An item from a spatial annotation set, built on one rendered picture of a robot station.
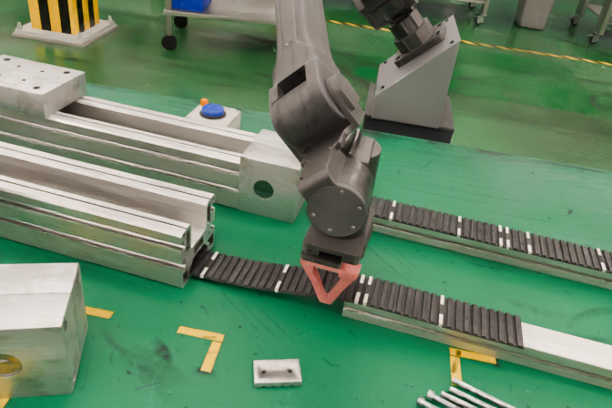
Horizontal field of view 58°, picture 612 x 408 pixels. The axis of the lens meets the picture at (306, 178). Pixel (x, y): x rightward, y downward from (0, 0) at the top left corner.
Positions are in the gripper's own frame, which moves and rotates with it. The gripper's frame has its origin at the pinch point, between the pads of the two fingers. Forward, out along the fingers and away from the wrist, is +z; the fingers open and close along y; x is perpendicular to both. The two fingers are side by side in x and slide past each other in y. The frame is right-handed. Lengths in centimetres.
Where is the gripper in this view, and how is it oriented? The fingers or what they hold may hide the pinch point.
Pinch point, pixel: (331, 283)
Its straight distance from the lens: 69.8
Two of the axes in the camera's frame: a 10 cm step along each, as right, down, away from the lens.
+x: 9.6, 2.3, -1.8
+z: -1.1, 8.5, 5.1
